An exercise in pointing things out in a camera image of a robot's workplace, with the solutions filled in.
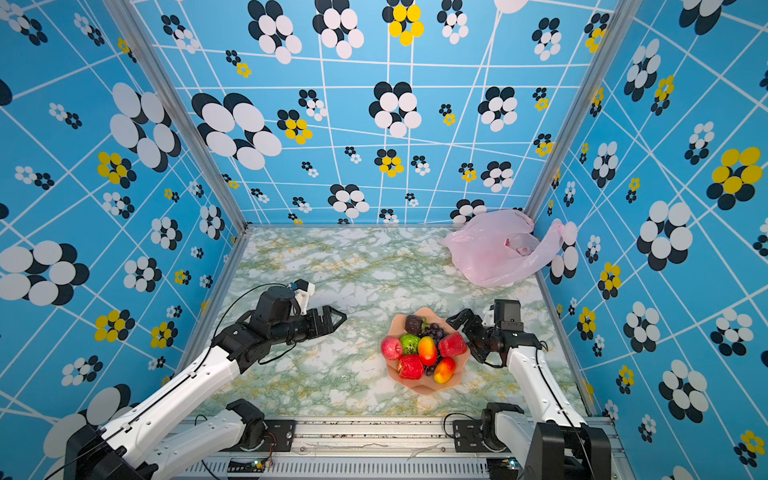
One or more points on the aluminium front rail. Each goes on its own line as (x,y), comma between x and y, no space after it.
(372,447)

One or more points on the purple grape bunch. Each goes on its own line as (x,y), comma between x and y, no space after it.
(434,331)

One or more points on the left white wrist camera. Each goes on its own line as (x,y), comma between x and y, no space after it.
(303,291)

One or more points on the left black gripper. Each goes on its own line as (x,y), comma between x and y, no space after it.
(327,326)

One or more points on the red pomegranate fruit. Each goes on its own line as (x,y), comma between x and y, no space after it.
(452,346)

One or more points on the aluminium corner post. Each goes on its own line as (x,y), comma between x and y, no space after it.
(126,20)
(620,22)

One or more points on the green circuit board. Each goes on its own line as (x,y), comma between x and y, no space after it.
(249,466)
(503,468)

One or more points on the right green circuit board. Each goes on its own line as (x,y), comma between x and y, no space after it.
(503,468)

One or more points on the red orange mango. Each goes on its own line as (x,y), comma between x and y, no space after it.
(427,351)

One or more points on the left aluminium corner post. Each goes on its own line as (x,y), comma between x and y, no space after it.
(126,20)

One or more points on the right aluminium corner post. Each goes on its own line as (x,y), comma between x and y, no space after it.
(620,22)

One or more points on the red yellow peach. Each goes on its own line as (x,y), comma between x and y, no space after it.
(444,370)

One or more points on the pink plastic bag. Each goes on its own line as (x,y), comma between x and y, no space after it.
(498,248)

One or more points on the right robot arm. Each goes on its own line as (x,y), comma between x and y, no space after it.
(552,440)

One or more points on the dark mangosteen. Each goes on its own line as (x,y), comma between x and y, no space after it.
(415,325)

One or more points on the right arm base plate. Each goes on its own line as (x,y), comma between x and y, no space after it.
(468,438)

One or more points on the green apple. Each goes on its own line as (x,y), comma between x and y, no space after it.
(409,343)

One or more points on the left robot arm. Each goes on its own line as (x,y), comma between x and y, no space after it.
(236,348)

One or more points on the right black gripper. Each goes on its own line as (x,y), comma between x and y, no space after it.
(470,331)

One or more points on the pink red apple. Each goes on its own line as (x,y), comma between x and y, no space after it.
(392,348)

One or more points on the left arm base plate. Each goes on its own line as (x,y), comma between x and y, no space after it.
(279,435)

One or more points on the left green circuit board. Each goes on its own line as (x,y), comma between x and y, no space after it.
(249,466)

